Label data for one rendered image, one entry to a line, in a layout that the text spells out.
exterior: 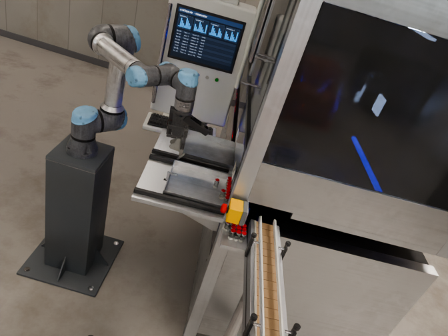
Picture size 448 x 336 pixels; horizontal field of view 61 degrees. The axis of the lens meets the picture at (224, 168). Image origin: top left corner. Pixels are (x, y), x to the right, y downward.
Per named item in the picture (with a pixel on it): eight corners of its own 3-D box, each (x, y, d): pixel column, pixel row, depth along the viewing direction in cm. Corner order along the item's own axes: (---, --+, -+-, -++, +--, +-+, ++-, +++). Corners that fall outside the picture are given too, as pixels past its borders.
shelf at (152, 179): (243, 148, 223) (245, 145, 222) (239, 227, 164) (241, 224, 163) (164, 127, 219) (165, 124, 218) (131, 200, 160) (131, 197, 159)
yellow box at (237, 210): (243, 215, 156) (248, 201, 152) (242, 226, 150) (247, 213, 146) (225, 210, 155) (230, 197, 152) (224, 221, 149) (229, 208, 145)
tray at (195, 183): (239, 183, 189) (241, 177, 187) (237, 216, 167) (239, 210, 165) (173, 165, 186) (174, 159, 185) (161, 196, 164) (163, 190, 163)
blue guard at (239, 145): (243, 59, 324) (249, 38, 314) (233, 192, 160) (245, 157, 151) (243, 59, 324) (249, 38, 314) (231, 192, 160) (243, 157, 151)
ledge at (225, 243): (253, 234, 163) (254, 231, 162) (253, 256, 152) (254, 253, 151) (221, 226, 162) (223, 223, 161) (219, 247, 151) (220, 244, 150)
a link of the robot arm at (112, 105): (89, 125, 194) (101, 19, 163) (116, 121, 204) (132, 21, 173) (100, 138, 188) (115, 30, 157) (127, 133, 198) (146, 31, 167)
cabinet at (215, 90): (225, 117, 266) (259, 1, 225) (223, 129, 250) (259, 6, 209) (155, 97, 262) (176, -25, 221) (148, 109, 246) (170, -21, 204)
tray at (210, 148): (244, 149, 218) (246, 145, 216) (243, 175, 196) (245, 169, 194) (187, 134, 215) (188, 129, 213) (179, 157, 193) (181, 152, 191)
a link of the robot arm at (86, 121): (66, 129, 186) (67, 105, 179) (92, 126, 195) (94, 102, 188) (77, 142, 180) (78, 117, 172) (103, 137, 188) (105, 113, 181)
